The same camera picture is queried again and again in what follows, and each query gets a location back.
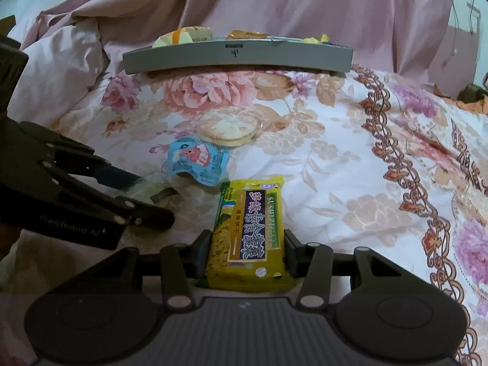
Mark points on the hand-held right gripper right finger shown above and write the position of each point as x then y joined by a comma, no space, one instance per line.
291,255

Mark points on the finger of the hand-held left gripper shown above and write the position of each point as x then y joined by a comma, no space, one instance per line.
152,218
118,178

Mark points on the round rice cracker packet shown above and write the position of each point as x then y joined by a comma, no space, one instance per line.
228,127

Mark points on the floral blanket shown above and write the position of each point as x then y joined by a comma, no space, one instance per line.
343,160

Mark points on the pink sheet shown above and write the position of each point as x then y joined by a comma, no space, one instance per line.
267,0

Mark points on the blue jelly cup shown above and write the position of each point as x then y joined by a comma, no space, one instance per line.
194,160

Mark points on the pale pink pillow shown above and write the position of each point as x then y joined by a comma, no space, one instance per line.
57,72

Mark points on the grey tray box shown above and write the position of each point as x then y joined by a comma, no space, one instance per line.
190,59

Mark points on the yellow snack bag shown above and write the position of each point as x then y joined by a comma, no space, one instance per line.
316,39

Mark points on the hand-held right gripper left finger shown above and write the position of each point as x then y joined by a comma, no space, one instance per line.
202,255

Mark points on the yellow-green biscuit packet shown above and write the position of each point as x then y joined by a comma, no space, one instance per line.
247,236

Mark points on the clear packet of orange-brown snack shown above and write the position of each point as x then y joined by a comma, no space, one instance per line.
244,35

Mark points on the pale yellow orange-striped packet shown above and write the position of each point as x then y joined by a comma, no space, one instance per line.
179,38

